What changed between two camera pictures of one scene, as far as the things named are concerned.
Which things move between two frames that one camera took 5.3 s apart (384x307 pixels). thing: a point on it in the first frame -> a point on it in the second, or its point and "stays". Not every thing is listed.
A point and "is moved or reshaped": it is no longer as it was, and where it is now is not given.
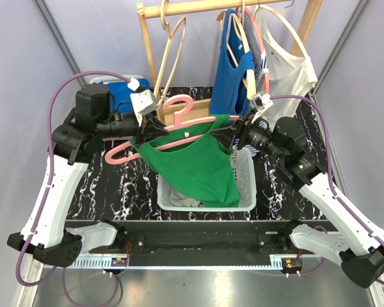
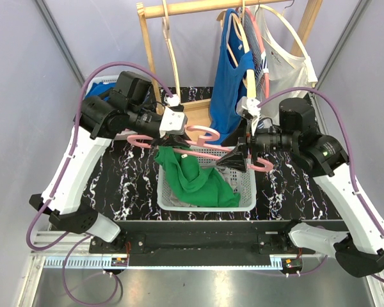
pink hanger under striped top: [262, 47] stays
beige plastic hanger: [171, 34] -> [166, 30]
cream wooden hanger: [249, 77] stays
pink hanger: [110, 156] -> [205, 133]
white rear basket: [112, 78] stays
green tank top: [196, 160] is moved or reshaped
